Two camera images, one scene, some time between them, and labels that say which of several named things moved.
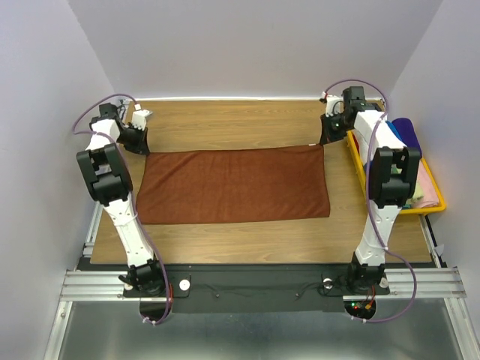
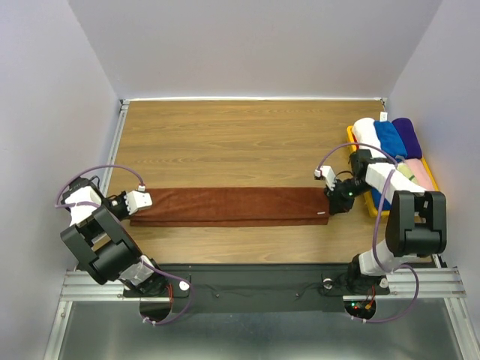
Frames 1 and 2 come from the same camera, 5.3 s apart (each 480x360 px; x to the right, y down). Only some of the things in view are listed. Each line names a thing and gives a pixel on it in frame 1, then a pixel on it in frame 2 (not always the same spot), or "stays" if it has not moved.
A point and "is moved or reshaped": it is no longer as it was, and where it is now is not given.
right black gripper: x=327 y=135 → x=336 y=203
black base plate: x=256 y=288 stays
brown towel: x=232 y=185 is moved or reshaped
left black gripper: x=141 y=146 → x=122 y=198
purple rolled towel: x=406 y=131 stays
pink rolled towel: x=430 y=195 stays
